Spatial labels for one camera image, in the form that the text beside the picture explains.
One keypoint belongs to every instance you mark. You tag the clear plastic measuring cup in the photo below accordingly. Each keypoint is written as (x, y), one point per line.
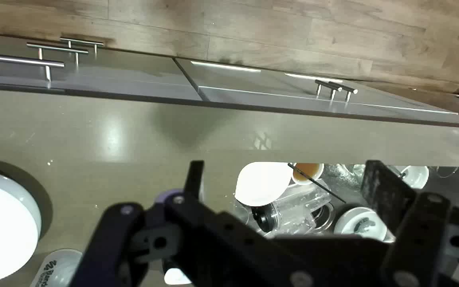
(58, 268)

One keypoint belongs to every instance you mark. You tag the steel cabinet handle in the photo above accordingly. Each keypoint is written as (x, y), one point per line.
(77, 44)
(334, 90)
(45, 66)
(44, 48)

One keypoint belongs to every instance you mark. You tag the white ceramic bowl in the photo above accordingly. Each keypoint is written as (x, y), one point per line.
(20, 227)

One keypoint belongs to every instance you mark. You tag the steel cabinet handle right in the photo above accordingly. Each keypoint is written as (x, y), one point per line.
(334, 90)

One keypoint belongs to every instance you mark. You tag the steel cabinet handle upper left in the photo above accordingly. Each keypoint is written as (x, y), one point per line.
(77, 44)

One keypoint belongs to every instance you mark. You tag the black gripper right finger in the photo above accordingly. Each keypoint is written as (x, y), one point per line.
(418, 222)

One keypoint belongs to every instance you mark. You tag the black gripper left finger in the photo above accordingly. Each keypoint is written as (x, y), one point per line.
(128, 238)

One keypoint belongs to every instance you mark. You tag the steel cabinet handle middle left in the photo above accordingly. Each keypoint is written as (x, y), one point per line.
(44, 48)

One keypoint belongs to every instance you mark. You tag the white cup in sink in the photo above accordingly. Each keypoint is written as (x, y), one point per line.
(363, 222)

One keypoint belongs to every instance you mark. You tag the steel cabinet handle far left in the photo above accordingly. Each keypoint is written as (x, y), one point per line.
(45, 66)

